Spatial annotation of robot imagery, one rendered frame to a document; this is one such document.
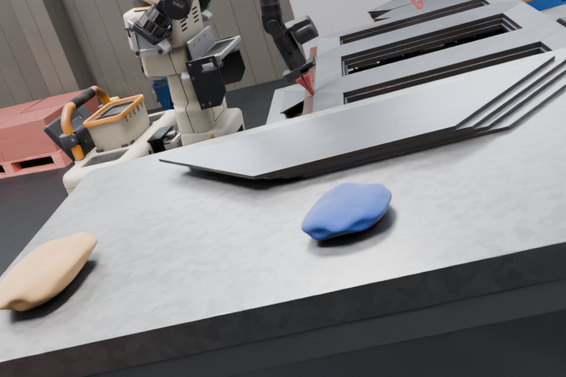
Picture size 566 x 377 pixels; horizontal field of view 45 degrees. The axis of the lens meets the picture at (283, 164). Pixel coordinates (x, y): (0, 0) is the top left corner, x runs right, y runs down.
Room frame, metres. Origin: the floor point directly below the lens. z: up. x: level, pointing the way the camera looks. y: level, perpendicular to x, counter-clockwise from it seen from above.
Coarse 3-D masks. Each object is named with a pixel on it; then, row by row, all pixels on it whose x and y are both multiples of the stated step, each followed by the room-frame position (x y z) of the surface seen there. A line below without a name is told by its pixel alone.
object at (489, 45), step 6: (492, 36) 1.98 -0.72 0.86; (474, 42) 1.98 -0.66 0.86; (480, 42) 1.96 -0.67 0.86; (486, 42) 1.94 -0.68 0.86; (492, 42) 1.92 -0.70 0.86; (498, 42) 1.90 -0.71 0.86; (504, 42) 1.88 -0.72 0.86; (480, 48) 1.90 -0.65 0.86; (486, 48) 1.88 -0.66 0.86; (492, 48) 1.86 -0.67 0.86; (498, 48) 1.85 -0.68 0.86; (504, 48) 1.83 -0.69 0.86; (510, 48) 1.81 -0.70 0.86; (480, 54) 1.84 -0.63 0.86; (486, 54) 1.82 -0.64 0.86
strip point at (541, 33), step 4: (524, 28) 1.96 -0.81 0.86; (528, 28) 1.95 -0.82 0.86; (532, 28) 1.94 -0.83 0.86; (536, 28) 1.93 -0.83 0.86; (540, 28) 1.91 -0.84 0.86; (544, 28) 1.90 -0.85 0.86; (548, 28) 1.89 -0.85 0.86; (552, 28) 1.88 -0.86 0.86; (556, 28) 1.86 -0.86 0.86; (560, 28) 1.85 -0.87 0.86; (532, 32) 1.89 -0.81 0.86; (536, 32) 1.88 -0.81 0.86; (540, 32) 1.87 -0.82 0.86; (544, 32) 1.86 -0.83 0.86; (548, 32) 1.85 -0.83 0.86; (552, 32) 1.84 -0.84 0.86; (536, 36) 1.84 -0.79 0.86; (540, 36) 1.83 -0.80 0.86; (544, 36) 1.82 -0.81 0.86
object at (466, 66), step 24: (480, 0) 2.56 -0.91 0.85; (384, 24) 2.62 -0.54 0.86; (408, 24) 2.60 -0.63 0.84; (480, 24) 2.24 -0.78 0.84; (504, 24) 2.19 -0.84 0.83; (384, 48) 2.30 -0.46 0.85; (408, 48) 2.28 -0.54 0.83; (528, 48) 1.80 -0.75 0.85; (432, 72) 1.84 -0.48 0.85; (456, 72) 1.83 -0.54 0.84; (360, 96) 1.87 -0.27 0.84
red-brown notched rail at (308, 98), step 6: (312, 48) 2.77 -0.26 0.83; (312, 54) 2.67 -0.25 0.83; (312, 66) 2.46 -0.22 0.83; (312, 72) 2.38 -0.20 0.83; (312, 78) 2.30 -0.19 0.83; (312, 84) 2.22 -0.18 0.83; (306, 90) 2.17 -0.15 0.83; (306, 96) 2.10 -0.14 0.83; (312, 96) 2.08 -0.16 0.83; (306, 102) 2.04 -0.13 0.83; (312, 102) 2.02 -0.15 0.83; (306, 108) 1.98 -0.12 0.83
